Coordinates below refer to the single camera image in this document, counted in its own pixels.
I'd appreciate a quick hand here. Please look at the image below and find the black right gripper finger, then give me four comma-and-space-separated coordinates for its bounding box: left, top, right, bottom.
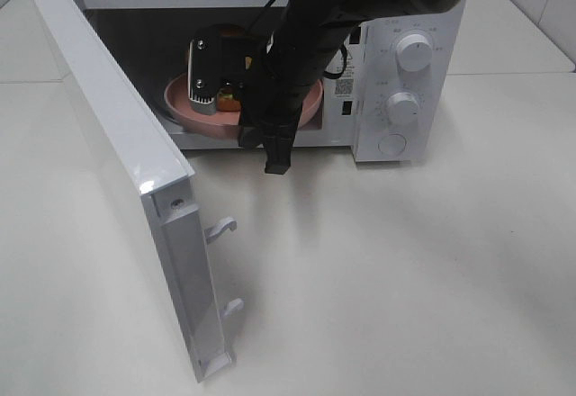
187, 24, 227, 115
263, 133, 293, 175

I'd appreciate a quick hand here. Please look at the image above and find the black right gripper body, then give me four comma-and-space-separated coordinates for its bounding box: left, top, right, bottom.
218, 31, 302, 144

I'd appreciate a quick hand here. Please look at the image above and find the pink speckled plate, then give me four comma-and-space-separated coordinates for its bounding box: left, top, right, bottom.
164, 73, 324, 140

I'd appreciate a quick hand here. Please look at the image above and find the burger with lettuce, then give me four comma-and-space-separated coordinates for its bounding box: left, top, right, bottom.
216, 24, 257, 113

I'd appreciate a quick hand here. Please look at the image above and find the round white door button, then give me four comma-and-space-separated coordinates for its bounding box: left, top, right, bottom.
378, 133, 407, 158

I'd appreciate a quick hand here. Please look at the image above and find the white microwave door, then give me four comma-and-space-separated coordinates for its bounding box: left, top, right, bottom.
32, 0, 243, 381

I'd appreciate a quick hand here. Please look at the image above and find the white control knob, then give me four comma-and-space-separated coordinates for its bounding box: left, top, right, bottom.
395, 31, 433, 73
385, 92, 420, 125

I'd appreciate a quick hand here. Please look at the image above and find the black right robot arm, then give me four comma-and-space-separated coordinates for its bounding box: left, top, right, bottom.
188, 0, 460, 175

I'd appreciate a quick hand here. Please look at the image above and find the warning label sticker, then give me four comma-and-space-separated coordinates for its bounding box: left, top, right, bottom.
323, 45, 359, 99

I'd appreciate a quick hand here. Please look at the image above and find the white microwave oven body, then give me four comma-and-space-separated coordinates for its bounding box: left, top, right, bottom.
76, 0, 464, 162

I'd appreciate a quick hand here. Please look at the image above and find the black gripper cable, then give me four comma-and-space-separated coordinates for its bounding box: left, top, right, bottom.
246, 0, 347, 82

